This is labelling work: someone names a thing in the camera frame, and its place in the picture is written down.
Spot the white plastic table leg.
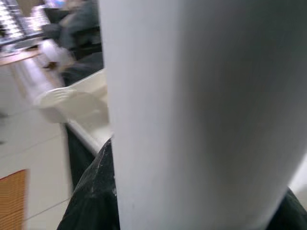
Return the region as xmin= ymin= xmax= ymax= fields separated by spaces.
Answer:
xmin=97 ymin=0 xmax=307 ymax=230

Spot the white plastic table top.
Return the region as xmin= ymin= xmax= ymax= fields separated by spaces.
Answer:
xmin=32 ymin=68 xmax=113 ymax=155

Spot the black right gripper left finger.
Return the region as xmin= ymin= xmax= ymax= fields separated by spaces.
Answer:
xmin=57 ymin=138 xmax=120 ymax=230

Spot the orange ribbed board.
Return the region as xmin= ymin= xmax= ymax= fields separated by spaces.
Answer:
xmin=0 ymin=169 xmax=27 ymax=230

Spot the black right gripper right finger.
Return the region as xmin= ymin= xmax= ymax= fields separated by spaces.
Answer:
xmin=270 ymin=186 xmax=307 ymax=230

